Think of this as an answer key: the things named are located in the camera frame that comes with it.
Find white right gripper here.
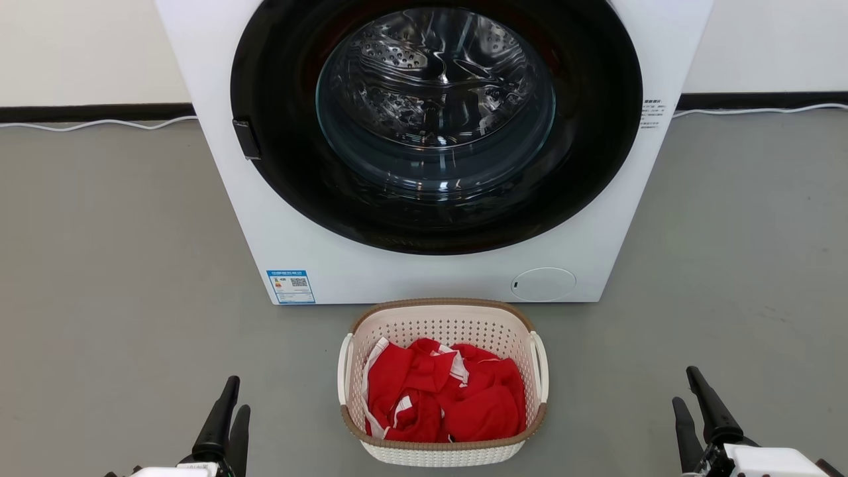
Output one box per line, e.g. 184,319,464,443
672,366,843,477

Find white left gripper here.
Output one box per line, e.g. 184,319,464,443
129,376,252,477

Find white brown-rimmed laundry basket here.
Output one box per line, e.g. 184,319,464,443
337,297,550,468

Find red white-trimmed clothes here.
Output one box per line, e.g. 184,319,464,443
363,337,528,443

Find blue energy label sticker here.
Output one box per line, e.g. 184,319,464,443
266,269,316,305

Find round white filter cover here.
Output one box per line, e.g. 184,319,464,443
510,267,577,303

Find white front-load washing machine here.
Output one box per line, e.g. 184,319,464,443
154,0,715,305

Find black round washer door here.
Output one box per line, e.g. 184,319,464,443
230,0,644,256

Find steel washer drum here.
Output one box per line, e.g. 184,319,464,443
317,7,557,199

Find black door handle latch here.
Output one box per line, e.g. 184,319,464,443
232,119,262,160

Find white floor cable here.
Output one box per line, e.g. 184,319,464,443
0,116,198,132
672,103,848,119

